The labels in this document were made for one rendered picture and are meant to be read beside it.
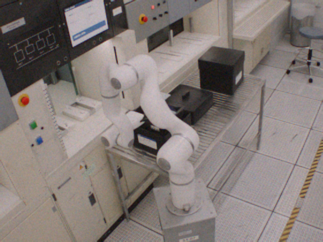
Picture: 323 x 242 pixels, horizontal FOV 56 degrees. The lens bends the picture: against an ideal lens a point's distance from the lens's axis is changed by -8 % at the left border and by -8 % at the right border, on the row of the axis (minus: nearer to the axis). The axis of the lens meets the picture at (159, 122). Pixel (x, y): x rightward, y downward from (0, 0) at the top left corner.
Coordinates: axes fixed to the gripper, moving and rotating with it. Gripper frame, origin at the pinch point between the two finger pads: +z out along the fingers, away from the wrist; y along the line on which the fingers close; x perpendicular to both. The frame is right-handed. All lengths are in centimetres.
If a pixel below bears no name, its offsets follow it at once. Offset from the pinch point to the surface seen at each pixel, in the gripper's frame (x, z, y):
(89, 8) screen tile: 57, 1, -29
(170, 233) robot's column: -37, -40, 42
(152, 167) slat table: -30.0, -11.1, 9.8
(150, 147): -24.5, -1.5, 1.9
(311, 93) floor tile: -106, 246, 44
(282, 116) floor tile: -106, 181, 28
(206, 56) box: -4, 87, -9
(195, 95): -20, 54, 0
